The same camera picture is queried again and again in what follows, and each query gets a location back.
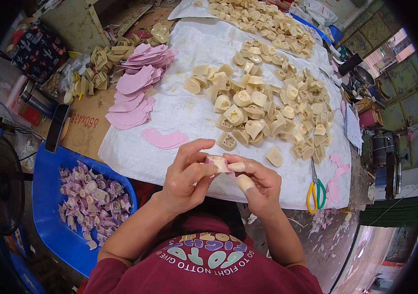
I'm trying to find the stack of pink cut covers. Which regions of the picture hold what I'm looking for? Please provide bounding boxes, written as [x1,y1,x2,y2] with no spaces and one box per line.
[105,43,179,130]

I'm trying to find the pink scrap strip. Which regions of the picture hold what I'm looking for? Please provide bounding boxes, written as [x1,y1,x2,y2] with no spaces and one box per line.
[326,152,351,205]

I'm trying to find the cream heel block with pink cover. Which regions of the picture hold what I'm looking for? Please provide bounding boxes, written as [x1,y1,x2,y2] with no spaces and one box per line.
[204,155,236,179]

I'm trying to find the person's left hand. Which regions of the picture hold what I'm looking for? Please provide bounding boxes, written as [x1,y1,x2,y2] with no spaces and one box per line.
[157,138,219,214]

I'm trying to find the cluster of cream heel blocks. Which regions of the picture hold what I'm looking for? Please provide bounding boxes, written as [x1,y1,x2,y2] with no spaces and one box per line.
[63,23,171,104]

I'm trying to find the single cream heel block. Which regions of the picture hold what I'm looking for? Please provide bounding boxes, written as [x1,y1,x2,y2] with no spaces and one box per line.
[266,146,284,167]

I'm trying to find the person's body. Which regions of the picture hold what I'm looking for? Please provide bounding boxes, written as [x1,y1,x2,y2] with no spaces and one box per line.
[83,198,323,294]

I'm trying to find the person's right hand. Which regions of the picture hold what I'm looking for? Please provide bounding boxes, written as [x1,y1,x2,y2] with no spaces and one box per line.
[223,154,283,220]

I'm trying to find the pile of pink covered heel blocks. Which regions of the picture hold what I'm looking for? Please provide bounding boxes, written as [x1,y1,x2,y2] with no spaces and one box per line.
[58,160,132,251]

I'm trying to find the clear plastic bag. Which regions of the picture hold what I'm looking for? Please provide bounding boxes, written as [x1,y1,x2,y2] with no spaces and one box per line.
[58,52,91,92]

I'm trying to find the blue plastic bin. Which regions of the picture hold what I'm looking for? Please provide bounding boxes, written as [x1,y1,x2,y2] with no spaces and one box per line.
[32,143,138,278]

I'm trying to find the yellow and green scissors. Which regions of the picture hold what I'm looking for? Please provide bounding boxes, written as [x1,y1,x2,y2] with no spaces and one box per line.
[306,157,327,214]

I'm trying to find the steel thermos cup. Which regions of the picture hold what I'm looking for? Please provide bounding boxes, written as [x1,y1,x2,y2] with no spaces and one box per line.
[19,80,60,118]

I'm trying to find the pink cut cover sheet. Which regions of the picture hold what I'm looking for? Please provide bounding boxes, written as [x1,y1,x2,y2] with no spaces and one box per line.
[141,127,190,150]

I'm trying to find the white woven sack sheet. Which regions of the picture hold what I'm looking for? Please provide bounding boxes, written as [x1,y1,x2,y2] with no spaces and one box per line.
[98,16,353,211]

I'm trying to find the brown cardboard sheet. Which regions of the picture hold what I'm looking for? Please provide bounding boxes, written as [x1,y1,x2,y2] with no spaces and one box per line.
[33,7,176,162]

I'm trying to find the red box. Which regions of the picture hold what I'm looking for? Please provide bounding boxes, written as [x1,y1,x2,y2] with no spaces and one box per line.
[358,107,384,130]

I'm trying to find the sheet of white paper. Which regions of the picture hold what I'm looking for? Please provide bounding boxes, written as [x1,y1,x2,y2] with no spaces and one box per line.
[344,102,364,156]

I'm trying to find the dark patterned bag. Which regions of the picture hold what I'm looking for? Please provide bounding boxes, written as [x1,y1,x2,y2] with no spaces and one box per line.
[11,20,69,83]

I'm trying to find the long heap of cream heel blocks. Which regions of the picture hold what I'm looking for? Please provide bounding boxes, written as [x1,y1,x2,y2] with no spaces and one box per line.
[194,0,317,59]

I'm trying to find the steel pot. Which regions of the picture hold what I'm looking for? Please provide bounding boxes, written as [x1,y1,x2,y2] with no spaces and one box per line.
[354,65,376,88]

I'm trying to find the black motor machine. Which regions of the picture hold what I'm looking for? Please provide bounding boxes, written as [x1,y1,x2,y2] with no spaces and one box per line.
[370,132,403,200]

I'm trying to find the black smartphone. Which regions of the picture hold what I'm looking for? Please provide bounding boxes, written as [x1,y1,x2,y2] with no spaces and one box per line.
[44,104,71,154]

